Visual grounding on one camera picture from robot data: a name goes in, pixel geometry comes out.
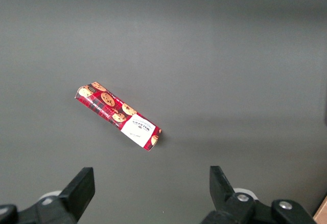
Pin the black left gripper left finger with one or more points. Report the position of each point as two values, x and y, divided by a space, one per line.
74 198

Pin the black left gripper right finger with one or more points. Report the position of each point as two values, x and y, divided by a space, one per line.
226 203

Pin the wooden drawer cabinet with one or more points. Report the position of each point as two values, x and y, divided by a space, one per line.
322 213

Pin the red tartan cookie box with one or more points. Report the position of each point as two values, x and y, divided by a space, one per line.
115 109

